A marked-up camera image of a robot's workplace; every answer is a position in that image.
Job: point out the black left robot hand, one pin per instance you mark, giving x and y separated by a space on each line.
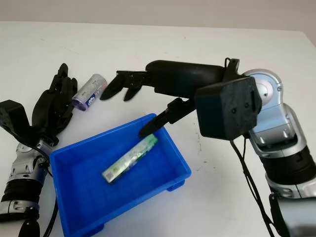
49 108

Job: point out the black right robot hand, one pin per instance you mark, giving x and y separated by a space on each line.
182 76

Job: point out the silver purple drink can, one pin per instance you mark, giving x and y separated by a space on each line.
90 92

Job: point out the green chewing gum pack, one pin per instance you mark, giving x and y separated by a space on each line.
128 160

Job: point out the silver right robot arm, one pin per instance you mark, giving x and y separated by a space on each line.
279 138

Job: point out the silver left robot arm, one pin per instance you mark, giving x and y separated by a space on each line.
19 172

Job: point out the blue plastic tray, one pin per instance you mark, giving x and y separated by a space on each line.
81 192

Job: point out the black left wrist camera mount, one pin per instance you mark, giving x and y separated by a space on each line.
12 116

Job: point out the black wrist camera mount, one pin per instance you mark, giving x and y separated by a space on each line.
12 116
227 111

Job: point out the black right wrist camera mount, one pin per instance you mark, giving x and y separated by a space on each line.
227 111

